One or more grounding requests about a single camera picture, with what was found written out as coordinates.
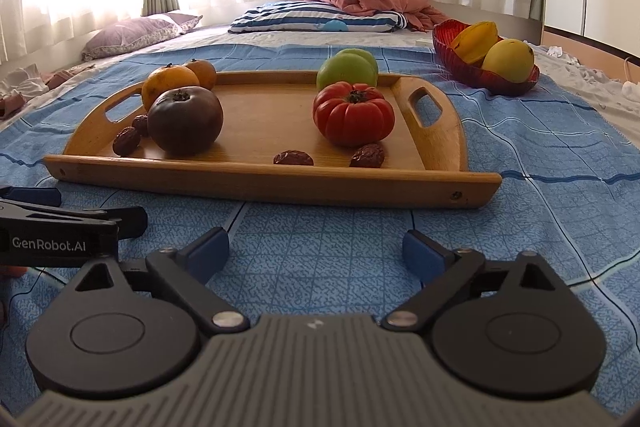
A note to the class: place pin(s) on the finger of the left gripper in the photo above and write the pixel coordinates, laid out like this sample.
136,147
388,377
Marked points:
131,221
43,196

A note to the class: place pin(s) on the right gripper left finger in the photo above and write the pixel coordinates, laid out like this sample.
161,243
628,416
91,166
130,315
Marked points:
179,276

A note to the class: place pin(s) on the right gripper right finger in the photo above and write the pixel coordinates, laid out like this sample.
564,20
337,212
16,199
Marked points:
447,278

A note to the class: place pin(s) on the dried red date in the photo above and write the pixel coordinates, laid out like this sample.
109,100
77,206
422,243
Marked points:
368,156
293,157
140,124
126,142

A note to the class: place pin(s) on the dark purple tomato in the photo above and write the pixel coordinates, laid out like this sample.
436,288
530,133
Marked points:
185,121

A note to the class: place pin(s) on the red ribbed tomato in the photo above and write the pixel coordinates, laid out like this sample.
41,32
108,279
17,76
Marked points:
352,115

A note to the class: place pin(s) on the person's hand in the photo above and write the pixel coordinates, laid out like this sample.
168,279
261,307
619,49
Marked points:
7,272

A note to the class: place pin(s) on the pink white clothes pile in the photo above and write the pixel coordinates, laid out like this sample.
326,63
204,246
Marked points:
24,84

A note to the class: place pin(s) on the wooden serving tray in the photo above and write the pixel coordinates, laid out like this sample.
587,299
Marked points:
265,113

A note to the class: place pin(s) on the large orange fruit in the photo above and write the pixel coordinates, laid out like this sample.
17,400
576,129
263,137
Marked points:
166,78

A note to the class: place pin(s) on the small orange fruit behind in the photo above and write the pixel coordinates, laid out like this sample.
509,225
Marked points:
205,71

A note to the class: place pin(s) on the purple pillow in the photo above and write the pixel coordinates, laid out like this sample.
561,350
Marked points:
132,34

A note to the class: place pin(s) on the yellow mango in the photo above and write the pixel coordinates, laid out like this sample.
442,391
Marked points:
511,59

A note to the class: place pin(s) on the front green apple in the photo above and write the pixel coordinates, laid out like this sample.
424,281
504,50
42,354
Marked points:
348,67

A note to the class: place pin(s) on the green apple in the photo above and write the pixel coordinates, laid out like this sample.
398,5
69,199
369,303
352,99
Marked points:
366,55
348,67

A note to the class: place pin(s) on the yellow starfruit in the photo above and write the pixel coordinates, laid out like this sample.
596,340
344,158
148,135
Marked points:
472,44

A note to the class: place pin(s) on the rear green apple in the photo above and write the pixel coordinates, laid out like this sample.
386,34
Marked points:
366,55

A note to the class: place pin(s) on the red glass fruit bowl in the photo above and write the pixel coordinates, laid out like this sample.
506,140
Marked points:
471,74

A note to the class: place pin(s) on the white crumpled cloth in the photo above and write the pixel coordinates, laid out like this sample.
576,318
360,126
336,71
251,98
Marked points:
556,52

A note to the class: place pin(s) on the blue white striped pillow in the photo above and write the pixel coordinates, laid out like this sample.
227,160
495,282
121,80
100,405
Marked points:
294,15

